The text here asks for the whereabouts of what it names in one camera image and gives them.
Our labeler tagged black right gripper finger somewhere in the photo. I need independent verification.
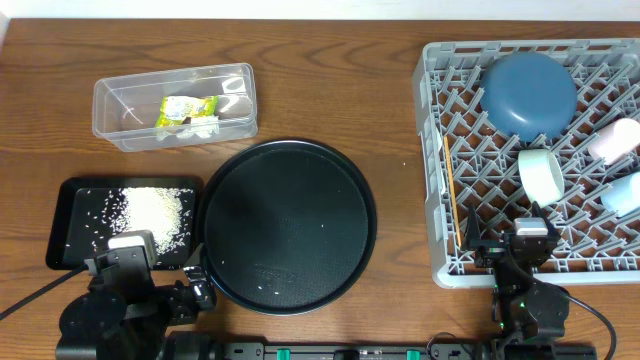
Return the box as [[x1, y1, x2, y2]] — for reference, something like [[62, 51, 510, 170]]
[[462, 204, 482, 250], [532, 202, 561, 240]]

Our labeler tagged mint green bowl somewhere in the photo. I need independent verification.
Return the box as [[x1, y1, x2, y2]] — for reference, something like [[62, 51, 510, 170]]
[[517, 149, 565, 207]]

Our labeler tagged wooden chopstick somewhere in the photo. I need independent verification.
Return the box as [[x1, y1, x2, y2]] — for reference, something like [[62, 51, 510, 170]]
[[443, 135, 463, 250]]

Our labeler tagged white rice pile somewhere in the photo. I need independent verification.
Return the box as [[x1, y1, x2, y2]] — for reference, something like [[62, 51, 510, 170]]
[[64, 186, 196, 257]]

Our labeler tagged rectangular black tray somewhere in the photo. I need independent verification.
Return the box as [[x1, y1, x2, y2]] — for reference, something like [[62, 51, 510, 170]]
[[45, 176, 202, 270]]

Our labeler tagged light blue cup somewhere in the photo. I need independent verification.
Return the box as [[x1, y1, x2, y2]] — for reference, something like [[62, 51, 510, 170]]
[[600, 172, 640, 217]]

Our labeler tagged round black serving tray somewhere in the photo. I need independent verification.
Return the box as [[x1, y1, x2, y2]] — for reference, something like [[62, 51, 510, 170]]
[[194, 139, 377, 315]]

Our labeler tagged pale pink cup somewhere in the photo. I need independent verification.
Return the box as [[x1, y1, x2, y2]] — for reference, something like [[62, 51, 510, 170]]
[[587, 118, 640, 165]]

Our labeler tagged blue plate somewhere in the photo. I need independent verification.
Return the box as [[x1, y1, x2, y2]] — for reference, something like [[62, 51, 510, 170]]
[[480, 53, 577, 142]]

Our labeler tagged yellow green snack wrapper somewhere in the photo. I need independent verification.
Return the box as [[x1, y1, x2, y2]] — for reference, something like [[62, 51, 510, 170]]
[[155, 96, 218, 128]]

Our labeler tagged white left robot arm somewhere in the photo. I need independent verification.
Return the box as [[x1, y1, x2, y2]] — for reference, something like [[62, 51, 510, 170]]
[[55, 230, 224, 360]]

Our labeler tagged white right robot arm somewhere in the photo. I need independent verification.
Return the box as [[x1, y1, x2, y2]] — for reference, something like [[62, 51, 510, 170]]
[[462, 204, 569, 359]]

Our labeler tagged grey plastic dishwasher rack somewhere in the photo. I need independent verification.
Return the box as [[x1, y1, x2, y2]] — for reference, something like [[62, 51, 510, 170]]
[[412, 38, 639, 288]]

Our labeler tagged clear plastic waste bin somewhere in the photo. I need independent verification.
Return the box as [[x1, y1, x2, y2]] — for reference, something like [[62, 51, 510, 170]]
[[92, 63, 258, 152]]

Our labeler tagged crumpled white tissue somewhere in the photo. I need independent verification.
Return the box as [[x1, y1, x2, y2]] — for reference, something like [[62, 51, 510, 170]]
[[156, 116, 220, 141]]

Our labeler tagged black rail with green clips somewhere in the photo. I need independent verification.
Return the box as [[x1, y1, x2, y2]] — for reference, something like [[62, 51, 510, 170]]
[[216, 342, 597, 360]]

